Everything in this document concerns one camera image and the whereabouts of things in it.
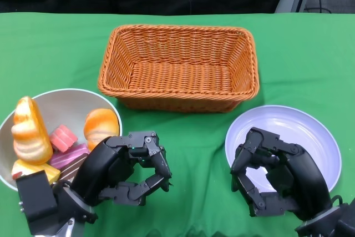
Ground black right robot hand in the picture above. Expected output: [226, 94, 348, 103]
[230, 127, 333, 221]

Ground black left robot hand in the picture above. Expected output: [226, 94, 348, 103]
[72, 130, 173, 207]

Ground round striped orange bread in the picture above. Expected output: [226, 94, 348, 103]
[84, 108, 120, 152]

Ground grey round bowl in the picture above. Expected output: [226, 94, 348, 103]
[0, 88, 123, 192]

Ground long ridged orange bread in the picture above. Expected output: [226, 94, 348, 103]
[11, 95, 53, 165]

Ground chocolate striped cake slice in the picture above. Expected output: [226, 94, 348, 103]
[59, 155, 87, 184]

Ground magenta striped cake slice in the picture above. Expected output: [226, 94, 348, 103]
[49, 143, 91, 170]

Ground lavender round plate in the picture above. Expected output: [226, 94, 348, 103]
[224, 105, 341, 193]

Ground coral pink cake slice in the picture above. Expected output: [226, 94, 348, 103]
[49, 124, 78, 153]

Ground yellow cake slice with fruit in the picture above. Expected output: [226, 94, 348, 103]
[11, 160, 61, 185]

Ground orange wicker basket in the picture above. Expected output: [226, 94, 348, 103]
[97, 24, 260, 113]

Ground green tablecloth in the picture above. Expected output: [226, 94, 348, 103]
[0, 12, 355, 237]

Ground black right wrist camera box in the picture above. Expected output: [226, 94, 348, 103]
[332, 197, 355, 237]

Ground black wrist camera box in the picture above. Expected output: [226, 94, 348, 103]
[332, 197, 355, 237]
[16, 170, 59, 235]

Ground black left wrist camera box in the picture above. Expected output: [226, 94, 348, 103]
[16, 170, 59, 235]

